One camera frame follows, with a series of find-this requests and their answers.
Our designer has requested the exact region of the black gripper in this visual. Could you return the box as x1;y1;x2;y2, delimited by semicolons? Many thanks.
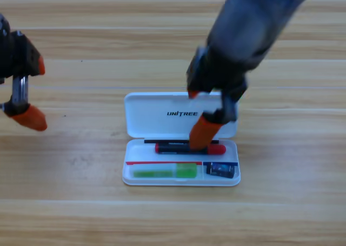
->
185;46;248;151
0;13;48;132

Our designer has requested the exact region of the red and black marker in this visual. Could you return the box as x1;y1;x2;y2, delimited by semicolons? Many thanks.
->
155;142;227;155

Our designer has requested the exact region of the green highlighter pen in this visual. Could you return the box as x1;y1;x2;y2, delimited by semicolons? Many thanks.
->
132;162;198;179

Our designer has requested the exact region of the blue and black eraser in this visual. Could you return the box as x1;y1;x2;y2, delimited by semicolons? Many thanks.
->
205;162;235;179

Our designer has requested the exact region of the white Unitree pencil case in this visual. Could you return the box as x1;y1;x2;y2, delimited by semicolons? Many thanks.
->
122;91;241;187

